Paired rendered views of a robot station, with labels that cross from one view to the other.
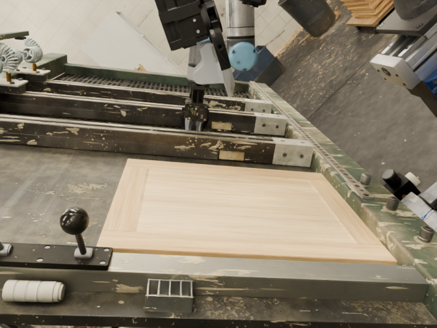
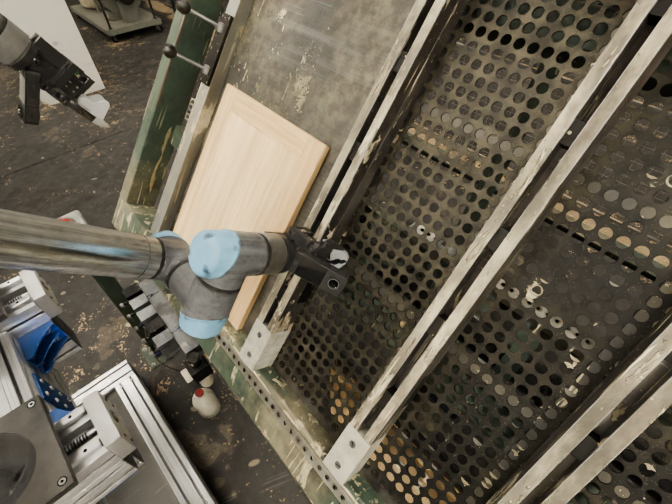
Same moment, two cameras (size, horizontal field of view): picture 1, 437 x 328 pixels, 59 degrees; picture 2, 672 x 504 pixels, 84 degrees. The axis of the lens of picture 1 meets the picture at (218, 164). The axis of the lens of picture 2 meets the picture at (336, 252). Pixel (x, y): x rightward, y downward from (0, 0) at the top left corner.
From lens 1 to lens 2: 165 cm
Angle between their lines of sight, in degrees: 97
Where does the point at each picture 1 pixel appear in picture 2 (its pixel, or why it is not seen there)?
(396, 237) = not seen: hidden behind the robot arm
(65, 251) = (211, 60)
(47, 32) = not seen: outside the picture
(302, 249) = (188, 201)
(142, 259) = (200, 100)
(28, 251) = (217, 41)
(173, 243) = (215, 129)
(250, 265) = (181, 154)
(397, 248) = not seen: hidden behind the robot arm
